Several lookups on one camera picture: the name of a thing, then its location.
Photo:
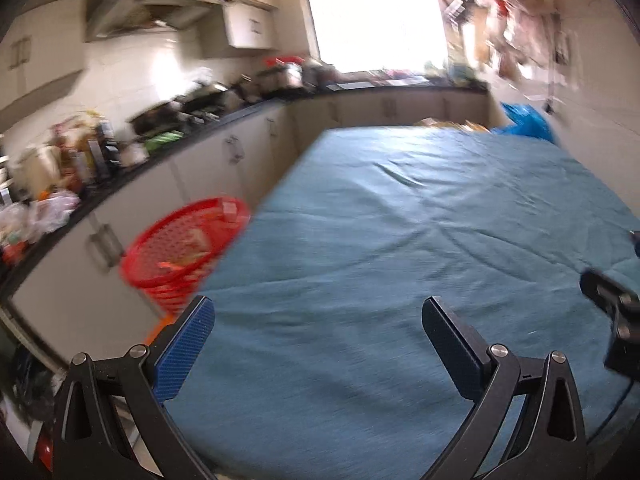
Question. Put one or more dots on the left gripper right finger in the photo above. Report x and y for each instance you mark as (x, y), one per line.
(486, 378)

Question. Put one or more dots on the black frying pan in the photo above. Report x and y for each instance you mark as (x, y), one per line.
(162, 115)

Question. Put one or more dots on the yellow plastic bag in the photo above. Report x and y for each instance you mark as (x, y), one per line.
(446, 124)

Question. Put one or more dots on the black wok with lid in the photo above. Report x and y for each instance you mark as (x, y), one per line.
(215, 97)

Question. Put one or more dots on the blue tablecloth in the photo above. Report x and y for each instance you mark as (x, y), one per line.
(318, 366)

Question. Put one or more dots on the green cloth on counter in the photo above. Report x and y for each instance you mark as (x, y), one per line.
(155, 143)

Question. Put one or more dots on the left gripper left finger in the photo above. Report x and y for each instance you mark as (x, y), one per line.
(149, 376)

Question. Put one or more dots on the blue plastic bag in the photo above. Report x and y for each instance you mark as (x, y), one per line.
(525, 121)

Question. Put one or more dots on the white plastic bag on counter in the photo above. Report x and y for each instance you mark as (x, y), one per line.
(49, 215)

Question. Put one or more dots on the hanging bags on wall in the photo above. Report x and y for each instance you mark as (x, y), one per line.
(529, 40)

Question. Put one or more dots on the red mesh waste basket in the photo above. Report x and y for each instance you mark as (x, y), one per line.
(168, 261)

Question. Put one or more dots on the silver rice cooker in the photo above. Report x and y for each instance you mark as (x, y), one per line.
(280, 78)

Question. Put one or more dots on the range hood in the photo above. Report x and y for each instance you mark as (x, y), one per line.
(115, 18)

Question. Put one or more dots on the black countertop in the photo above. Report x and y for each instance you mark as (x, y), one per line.
(340, 105)

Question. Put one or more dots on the window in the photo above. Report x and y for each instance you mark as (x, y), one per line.
(362, 35)

